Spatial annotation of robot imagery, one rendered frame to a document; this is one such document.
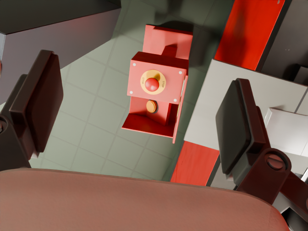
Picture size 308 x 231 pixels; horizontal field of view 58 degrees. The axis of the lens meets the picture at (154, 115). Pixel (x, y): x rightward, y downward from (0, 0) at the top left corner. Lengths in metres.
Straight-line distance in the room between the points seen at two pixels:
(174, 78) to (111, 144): 1.12
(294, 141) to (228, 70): 0.20
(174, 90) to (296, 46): 0.32
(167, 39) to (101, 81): 0.49
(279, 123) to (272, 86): 0.08
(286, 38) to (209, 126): 0.26
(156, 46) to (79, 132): 0.78
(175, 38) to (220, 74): 0.89
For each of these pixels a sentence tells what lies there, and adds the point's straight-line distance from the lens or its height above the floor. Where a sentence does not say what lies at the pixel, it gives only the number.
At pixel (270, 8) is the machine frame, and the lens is 0.80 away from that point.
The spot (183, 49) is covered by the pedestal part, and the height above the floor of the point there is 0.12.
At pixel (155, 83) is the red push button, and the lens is 0.75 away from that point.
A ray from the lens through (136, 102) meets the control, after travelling 0.89.
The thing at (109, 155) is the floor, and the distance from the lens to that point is 1.88.
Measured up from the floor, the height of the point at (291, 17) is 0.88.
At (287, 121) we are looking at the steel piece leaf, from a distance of 0.60.
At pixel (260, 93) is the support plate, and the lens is 0.57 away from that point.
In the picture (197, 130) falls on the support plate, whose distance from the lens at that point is 0.58.
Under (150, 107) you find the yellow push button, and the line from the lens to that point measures 0.87.
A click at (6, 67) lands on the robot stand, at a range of 0.69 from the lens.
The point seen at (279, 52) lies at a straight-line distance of 0.69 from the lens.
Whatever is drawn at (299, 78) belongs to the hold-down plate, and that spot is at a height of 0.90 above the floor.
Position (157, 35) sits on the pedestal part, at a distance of 1.42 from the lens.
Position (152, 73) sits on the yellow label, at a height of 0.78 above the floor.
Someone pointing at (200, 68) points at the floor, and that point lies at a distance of 1.57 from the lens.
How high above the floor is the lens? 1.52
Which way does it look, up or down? 65 degrees down
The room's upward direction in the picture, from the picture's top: 163 degrees counter-clockwise
